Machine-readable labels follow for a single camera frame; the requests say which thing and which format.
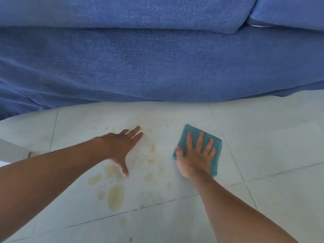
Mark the person's left hand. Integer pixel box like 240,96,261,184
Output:
100,126,144,178

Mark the blue fabric sofa base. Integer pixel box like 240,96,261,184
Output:
0,26,324,122

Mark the person's left forearm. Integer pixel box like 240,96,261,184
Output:
0,137,112,243

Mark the blue sofa cushion white tag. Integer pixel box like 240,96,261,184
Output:
247,0,324,32

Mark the person's right hand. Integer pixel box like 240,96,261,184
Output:
175,132,216,179

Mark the large blue sofa cushion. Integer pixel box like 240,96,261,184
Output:
0,0,259,34

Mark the brown liquid spill stain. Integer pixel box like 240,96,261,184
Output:
87,119,172,213

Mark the person's right forearm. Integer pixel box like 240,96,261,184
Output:
186,172,299,243

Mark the teal cleaning cloth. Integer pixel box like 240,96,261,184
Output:
173,124,223,178

